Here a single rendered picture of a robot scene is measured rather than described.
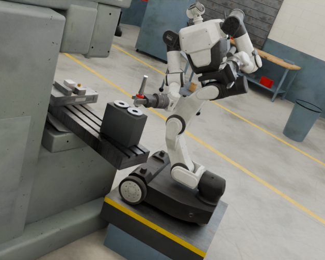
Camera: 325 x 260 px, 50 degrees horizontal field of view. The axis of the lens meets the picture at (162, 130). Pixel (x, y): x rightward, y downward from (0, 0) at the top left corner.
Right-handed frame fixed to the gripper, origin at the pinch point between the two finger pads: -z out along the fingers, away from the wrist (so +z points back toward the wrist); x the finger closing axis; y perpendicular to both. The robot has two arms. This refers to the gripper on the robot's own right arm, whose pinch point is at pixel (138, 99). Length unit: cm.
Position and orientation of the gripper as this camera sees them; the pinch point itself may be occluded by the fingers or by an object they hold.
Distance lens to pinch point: 199.0
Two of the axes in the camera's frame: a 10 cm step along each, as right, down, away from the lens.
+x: -5.0, -5.0, 7.1
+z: 8.1, 0.2, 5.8
